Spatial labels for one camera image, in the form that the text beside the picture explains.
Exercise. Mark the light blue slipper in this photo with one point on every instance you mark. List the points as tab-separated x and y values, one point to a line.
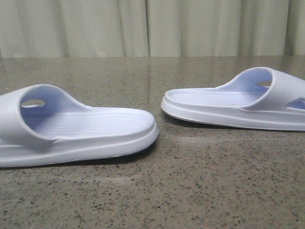
42	124
257	98

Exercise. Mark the pale green curtain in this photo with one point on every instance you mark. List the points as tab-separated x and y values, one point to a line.
151	28

